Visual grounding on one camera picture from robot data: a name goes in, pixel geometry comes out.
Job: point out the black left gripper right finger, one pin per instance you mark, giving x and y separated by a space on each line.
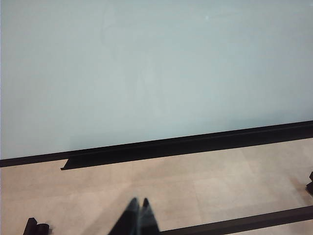
148 220

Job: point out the black whiteboard pen tray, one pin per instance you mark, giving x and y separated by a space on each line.
146 154

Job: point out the white glass whiteboard black frame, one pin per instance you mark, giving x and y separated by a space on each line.
146 73

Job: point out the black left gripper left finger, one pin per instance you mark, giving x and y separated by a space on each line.
130 220

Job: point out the black metal base bar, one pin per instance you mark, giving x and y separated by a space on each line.
244 220

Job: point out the black stand foot piece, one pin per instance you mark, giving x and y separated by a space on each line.
310 186
36 227

